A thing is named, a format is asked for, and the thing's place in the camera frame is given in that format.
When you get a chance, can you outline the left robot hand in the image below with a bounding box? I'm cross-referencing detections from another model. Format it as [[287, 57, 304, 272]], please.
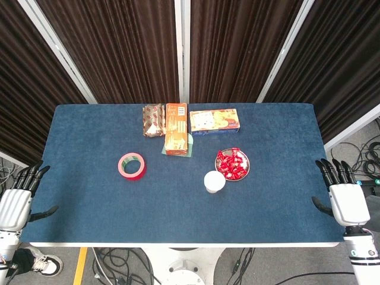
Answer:
[[0, 160, 59, 232]]

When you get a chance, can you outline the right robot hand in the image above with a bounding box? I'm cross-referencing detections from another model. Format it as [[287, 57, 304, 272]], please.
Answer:
[[311, 158, 371, 228]]

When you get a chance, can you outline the red candies heap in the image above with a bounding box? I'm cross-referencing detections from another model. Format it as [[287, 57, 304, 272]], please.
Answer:
[[216, 147, 249, 181]]

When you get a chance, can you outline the white paper cup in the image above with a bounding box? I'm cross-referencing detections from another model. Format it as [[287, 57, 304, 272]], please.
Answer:
[[203, 171, 226, 194]]

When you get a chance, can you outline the black foot pedal unit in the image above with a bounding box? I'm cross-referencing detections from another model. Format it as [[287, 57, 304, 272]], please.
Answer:
[[365, 186, 380, 208]]

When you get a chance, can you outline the black numbered power strip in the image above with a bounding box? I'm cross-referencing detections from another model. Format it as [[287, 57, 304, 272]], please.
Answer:
[[354, 178, 380, 188]]

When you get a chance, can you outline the black trouser leg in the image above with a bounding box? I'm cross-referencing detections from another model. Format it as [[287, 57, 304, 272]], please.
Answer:
[[14, 248, 35, 271]]

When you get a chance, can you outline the white black sneaker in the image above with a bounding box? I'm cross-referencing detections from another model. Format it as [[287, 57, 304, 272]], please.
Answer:
[[17, 249, 64, 277]]

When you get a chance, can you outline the blue tablecloth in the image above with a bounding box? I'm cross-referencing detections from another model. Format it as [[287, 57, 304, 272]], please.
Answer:
[[20, 103, 345, 245]]

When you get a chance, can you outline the yellow floor tape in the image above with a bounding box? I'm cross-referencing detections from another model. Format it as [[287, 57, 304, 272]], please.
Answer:
[[72, 248, 88, 285]]

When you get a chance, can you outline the dark brown curtain panel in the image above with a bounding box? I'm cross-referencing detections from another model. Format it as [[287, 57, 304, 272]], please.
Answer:
[[35, 0, 180, 104], [189, 0, 304, 104], [263, 0, 380, 145], [0, 0, 88, 167]]

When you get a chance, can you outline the red tape roll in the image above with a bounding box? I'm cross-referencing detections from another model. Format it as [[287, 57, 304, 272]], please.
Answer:
[[118, 152, 147, 181]]

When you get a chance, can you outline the round metal plate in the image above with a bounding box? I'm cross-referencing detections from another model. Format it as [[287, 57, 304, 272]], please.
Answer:
[[214, 148, 251, 181]]

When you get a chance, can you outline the blue yellow cookie box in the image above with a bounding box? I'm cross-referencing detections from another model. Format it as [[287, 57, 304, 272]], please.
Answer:
[[189, 108, 240, 137]]

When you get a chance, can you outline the golden foil snack pack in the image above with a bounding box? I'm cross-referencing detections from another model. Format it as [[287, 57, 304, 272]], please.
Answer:
[[141, 103, 166, 138]]

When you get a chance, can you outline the white table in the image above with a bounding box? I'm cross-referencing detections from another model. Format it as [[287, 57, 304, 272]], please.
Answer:
[[28, 242, 340, 249]]

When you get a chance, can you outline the flat green packet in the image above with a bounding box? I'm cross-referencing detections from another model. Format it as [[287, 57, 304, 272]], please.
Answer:
[[161, 132, 194, 158]]

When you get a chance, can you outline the orange snack box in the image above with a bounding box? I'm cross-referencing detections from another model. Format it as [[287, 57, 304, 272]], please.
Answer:
[[164, 103, 189, 156]]

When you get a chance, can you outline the white frame rail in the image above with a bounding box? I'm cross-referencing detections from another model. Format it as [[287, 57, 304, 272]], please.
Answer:
[[323, 103, 380, 152], [0, 150, 30, 167]]

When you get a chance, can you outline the black floor cables bundle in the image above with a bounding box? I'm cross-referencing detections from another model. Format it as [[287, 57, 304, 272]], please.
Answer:
[[91, 248, 163, 285], [330, 117, 380, 181]]

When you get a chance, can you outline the black cable with switch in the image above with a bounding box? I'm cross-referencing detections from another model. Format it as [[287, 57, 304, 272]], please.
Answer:
[[225, 248, 257, 285]]

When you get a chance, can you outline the white frame post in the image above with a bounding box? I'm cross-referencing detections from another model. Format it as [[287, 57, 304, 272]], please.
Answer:
[[174, 0, 191, 103], [256, 0, 316, 104], [17, 0, 98, 104]]

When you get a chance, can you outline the white pedestal base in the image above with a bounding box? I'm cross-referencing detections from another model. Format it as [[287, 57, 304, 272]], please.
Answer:
[[141, 248, 224, 285]]

